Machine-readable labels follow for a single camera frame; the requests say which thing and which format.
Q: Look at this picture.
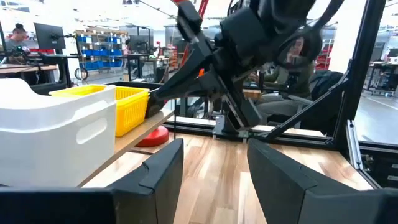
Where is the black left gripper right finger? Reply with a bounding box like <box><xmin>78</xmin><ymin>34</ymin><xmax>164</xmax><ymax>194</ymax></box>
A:
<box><xmin>247</xmin><ymin>138</ymin><xmax>398</xmax><ymax>224</ymax></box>

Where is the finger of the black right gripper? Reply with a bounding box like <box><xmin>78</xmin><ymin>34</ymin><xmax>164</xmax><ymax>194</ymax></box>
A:
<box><xmin>149</xmin><ymin>72</ymin><xmax>229</xmax><ymax>101</ymax></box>
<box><xmin>150</xmin><ymin>1</ymin><xmax>215</xmax><ymax>94</ymax></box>

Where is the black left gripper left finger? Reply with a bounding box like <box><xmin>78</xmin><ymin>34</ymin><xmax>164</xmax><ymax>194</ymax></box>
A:
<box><xmin>0</xmin><ymin>138</ymin><xmax>185</xmax><ymax>224</ymax></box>

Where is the white plastic bin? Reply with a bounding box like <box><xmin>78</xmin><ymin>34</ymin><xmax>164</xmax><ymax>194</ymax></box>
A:
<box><xmin>0</xmin><ymin>77</ymin><xmax>116</xmax><ymax>131</ymax></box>
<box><xmin>0</xmin><ymin>99</ymin><xmax>116</xmax><ymax>189</ymax></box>

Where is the wooden shelf with black legs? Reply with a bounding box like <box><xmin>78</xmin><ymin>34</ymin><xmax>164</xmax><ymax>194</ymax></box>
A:
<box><xmin>77</xmin><ymin>99</ymin><xmax>178</xmax><ymax>189</ymax></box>

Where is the person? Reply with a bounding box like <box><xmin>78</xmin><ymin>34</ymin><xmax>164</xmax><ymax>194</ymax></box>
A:
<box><xmin>248</xmin><ymin>35</ymin><xmax>315</xmax><ymax>125</ymax></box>
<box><xmin>4</xmin><ymin>23</ymin><xmax>30</xmax><ymax>65</ymax></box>

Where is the rack with blue bins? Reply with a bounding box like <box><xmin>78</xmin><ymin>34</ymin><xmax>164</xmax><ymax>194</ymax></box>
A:
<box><xmin>76</xmin><ymin>29</ymin><xmax>124</xmax><ymax>71</ymax></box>

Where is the black computer monitor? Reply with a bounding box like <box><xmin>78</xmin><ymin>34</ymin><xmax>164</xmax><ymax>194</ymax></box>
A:
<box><xmin>34</xmin><ymin>22</ymin><xmax>66</xmax><ymax>50</ymax></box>

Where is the black aluminium rig frame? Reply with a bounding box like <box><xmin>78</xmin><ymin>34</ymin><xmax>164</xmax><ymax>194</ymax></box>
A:
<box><xmin>163</xmin><ymin>0</ymin><xmax>398</xmax><ymax>190</ymax></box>

